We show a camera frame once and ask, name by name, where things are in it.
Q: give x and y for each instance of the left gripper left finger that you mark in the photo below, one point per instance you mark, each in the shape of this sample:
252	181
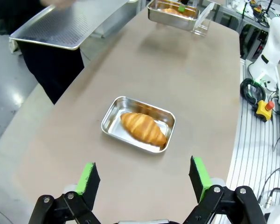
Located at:
88	182

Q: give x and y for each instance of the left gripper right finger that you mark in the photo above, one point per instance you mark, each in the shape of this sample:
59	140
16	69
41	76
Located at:
200	177

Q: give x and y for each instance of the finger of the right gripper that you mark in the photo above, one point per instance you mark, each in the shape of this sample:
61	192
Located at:
182	8

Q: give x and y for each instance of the golden croissant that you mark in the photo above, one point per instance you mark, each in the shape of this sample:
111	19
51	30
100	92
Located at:
171	11
142	128

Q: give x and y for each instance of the rectangular steel container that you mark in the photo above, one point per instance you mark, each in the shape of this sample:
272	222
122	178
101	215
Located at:
114	126
168	22

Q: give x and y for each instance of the perforated metal baking tray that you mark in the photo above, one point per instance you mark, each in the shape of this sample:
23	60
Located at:
65	28

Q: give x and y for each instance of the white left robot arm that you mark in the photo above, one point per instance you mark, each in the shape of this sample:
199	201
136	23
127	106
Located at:
277	214

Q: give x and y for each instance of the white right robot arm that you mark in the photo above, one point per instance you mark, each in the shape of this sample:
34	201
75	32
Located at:
270	46

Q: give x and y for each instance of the person left hand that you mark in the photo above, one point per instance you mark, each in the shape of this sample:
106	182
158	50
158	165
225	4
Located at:
58	3

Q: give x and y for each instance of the clear acrylic stand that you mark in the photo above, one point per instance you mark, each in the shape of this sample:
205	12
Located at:
204	21

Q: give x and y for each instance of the equipment rack with devices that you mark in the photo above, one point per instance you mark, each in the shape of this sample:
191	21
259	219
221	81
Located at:
249	28

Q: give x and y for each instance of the yellow emergency stop button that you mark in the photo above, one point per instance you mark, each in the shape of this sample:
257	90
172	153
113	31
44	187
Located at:
263	110

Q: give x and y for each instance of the person in black clothes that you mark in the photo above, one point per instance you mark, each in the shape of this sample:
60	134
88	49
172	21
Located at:
51	70

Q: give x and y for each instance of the aluminium profile base plate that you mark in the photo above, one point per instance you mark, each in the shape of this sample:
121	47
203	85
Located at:
247	151

